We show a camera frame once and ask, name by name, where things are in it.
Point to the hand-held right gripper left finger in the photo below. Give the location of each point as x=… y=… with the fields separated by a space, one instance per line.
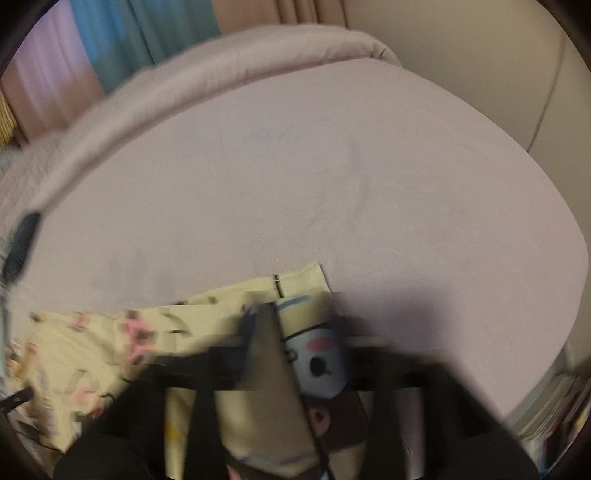
x=251 y=332

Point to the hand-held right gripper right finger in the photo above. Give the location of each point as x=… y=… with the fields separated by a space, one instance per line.
x=383 y=369

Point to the yellow printed pants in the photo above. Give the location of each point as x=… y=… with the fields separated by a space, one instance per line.
x=92 y=341

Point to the pink bed sheet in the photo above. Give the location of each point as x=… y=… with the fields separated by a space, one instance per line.
x=323 y=184

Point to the stack of books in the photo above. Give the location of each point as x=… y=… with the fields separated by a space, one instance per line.
x=549 y=406

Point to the navy cloth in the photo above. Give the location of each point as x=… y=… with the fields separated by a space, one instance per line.
x=23 y=242

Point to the pink duvet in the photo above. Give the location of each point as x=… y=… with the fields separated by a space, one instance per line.
x=184 y=78

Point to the blue curtain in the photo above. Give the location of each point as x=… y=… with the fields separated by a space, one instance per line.
x=138 y=37

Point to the beige curtain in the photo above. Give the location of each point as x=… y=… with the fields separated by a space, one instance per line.
x=295 y=14

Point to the beige padded headboard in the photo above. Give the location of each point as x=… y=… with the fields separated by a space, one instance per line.
x=485 y=55

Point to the pink curtain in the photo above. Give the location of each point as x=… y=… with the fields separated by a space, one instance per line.
x=51 y=69

